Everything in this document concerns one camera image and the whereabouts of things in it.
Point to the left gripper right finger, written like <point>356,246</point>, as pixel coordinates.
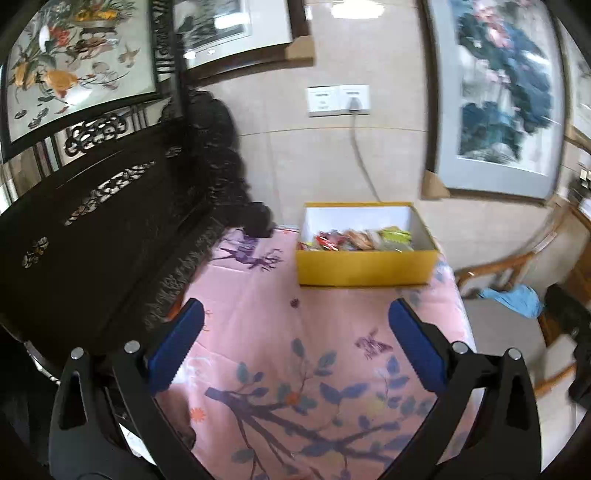
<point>504,441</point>

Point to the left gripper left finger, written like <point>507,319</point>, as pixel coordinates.
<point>106,423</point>

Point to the green snack bag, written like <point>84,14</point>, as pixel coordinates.
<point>394,234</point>

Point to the red snack packet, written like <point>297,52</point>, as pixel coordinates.
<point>328,242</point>

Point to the wooden armchair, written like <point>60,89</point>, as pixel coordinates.
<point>547,351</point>

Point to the blue cloth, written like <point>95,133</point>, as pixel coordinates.
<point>521,299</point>

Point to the dark carved wooden furniture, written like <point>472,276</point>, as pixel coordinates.
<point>97,254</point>

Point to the pink floral tablecloth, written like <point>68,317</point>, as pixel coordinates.
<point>287,382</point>

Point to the yellow cardboard box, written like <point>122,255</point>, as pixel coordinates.
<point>374,268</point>

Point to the far right framed painting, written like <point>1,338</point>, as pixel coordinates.
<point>579,91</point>

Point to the flower embroidery framed picture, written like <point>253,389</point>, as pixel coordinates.
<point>64,62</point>

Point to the landscape ink framed painting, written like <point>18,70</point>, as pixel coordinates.
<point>222,38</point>

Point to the lotus painting with frame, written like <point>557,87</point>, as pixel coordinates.
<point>498,97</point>

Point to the white wall socket right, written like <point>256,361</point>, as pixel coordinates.
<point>354,99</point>

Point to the white wall socket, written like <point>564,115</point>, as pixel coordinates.
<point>322,101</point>
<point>354,99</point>

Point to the white wall socket left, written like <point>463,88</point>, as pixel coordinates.
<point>322,101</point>

